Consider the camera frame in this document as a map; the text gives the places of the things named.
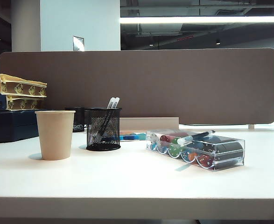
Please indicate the black clear ballpoint pen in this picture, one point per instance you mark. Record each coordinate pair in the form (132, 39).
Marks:
(202, 135)

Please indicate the white capped black pen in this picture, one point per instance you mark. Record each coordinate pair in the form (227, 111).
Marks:
(116, 103)
(110, 102)

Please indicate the black mesh pen holder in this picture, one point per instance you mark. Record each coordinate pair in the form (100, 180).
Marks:
(103, 147)

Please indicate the teal letter puzzle board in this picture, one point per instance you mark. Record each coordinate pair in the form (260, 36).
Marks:
(129, 137)

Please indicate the white poker chip stack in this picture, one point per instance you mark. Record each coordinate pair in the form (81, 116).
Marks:
(154, 138)

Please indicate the red poker chip stack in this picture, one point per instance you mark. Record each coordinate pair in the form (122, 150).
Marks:
(205, 161)
(165, 138)

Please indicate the brown felt desk divider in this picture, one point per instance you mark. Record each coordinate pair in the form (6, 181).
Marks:
(174, 86)

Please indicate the green poker chip stack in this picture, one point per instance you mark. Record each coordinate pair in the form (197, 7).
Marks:
(175, 151)

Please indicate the black shiny bag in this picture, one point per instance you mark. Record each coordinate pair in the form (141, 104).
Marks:
(79, 116)

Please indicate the blue poker chip stack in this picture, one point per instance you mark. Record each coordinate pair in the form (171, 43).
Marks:
(195, 146)

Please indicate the round ceiling spotlight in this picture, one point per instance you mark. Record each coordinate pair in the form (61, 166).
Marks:
(151, 44)
(218, 42)

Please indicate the orange poker chip stack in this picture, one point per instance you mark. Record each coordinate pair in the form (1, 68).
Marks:
(193, 157)

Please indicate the beige paper cup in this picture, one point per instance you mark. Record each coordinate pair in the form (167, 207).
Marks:
(55, 135)

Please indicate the red LED ceiling sign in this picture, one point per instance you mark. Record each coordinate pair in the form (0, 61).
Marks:
(185, 38)

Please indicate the clear plastic poker chip box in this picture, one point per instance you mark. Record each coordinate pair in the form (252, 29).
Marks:
(227, 151)

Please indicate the black poker chip stack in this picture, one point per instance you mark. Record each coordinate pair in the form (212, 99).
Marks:
(230, 151)

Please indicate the long white ceiling light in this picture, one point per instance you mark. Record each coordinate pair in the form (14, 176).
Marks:
(197, 19)

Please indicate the white divider foot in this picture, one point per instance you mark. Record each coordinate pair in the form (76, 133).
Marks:
(251, 127)

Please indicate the yellow orange puzzle box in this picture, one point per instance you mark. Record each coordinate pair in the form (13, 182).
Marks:
(22, 88)

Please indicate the dark blue tool case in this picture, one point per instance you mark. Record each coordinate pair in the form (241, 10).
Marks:
(10, 126)

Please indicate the silver wall sign plate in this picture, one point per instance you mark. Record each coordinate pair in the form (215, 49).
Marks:
(78, 44)

